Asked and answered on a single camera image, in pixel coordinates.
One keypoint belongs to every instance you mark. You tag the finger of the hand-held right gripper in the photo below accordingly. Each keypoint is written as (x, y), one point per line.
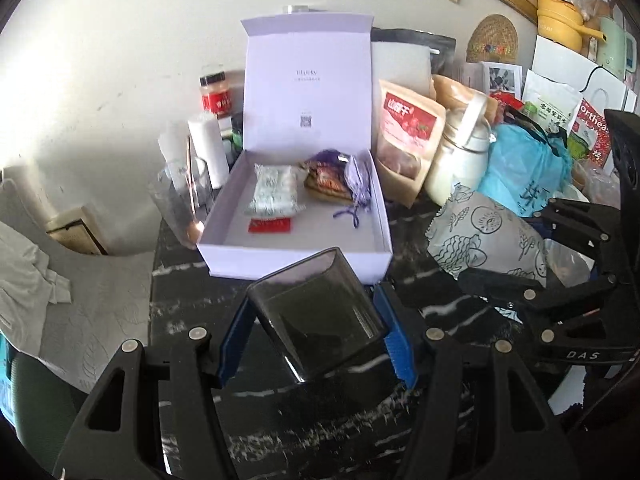
(575, 217)
(530, 296)

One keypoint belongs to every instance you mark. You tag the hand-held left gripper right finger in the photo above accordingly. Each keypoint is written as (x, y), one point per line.
(398, 342)

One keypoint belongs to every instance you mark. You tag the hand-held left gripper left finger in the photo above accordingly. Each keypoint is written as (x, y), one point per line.
(234, 345)

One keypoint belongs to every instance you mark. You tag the smoky clear plastic cup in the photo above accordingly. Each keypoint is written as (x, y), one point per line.
(320, 320)

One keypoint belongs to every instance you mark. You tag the grey leaf print packet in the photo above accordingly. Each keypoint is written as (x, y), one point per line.
(480, 230)

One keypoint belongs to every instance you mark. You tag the red snack packet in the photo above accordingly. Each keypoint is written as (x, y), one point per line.
(270, 226)

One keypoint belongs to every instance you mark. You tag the white green snack packet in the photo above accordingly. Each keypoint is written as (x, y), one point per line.
(272, 192)

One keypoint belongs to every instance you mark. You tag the brown cereal packet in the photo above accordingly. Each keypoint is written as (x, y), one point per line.
(325, 182)

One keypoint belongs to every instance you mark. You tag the lavender gift box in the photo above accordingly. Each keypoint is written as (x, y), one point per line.
(300, 75)

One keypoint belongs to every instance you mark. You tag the blue plastic bag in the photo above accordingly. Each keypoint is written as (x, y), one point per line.
(520, 170)

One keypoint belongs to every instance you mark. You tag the red white printed bag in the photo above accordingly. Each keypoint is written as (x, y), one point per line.
(592, 130)

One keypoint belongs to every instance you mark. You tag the white green tea bag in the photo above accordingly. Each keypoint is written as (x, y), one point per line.
(550, 105)

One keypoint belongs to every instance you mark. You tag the copper spoon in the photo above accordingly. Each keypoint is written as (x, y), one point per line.
(192, 230)

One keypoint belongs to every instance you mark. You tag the clear drinking glass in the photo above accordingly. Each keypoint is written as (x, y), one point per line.
(170, 210)

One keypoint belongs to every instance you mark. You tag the black white photo card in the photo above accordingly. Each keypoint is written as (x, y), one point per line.
(502, 80)

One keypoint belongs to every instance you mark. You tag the white paper bag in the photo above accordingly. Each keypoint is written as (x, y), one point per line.
(550, 60)

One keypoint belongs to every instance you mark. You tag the tan paper bag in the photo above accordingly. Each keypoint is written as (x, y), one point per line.
(450, 92)

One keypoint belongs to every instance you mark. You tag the red dried fruit pouch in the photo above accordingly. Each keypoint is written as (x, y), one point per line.
(407, 125)

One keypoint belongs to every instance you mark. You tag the yellow pot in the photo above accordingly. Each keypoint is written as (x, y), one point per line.
(557, 25)

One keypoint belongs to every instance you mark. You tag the paper towel roll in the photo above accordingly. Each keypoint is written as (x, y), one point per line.
(210, 150)

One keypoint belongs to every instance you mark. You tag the woven straw fan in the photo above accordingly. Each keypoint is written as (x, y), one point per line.
(492, 35)

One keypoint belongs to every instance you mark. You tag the black foil bag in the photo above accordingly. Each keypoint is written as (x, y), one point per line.
(442, 55)

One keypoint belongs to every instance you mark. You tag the green bottle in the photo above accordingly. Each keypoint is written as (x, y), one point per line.
(237, 135)

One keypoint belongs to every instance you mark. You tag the white cloth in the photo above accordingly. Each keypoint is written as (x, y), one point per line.
(25, 280)

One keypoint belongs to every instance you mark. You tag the red spice jar black lid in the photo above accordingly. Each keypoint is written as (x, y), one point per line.
(216, 100)

